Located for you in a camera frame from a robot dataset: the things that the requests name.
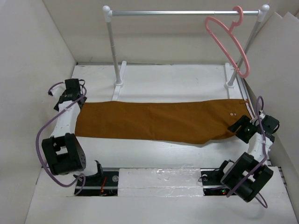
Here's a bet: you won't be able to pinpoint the brown trousers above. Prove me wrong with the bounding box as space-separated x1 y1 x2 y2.
75 99 250 144

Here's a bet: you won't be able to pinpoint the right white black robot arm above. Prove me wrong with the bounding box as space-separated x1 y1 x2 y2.
216 112 279 202

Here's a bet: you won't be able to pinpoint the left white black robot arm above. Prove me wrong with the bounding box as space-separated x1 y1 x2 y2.
36 78 105 188

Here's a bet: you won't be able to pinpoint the pink plastic hanger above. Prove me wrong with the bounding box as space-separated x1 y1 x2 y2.
205 6 250 78

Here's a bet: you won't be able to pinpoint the white metal clothes rack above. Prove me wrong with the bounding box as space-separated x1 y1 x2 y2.
102 4 270 101

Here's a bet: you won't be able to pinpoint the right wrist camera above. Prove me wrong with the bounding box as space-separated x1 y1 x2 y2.
250 113 266 126

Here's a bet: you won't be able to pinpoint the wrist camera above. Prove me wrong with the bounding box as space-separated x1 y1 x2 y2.
250 113 266 126
48 82 64 97

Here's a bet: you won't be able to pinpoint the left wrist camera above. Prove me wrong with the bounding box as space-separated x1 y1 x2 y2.
48 82 64 97

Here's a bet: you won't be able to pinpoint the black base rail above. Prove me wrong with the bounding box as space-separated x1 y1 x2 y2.
74 168 229 197

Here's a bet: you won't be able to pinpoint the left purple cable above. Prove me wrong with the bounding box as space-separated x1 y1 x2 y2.
35 81 87 194

